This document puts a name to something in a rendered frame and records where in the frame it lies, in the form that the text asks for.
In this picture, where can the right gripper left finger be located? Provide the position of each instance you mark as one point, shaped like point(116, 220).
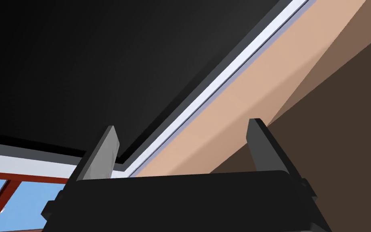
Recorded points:
point(100, 158)

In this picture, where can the red framed window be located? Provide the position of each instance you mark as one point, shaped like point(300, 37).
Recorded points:
point(15, 203)

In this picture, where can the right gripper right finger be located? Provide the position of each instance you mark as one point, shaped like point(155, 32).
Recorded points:
point(267, 151)

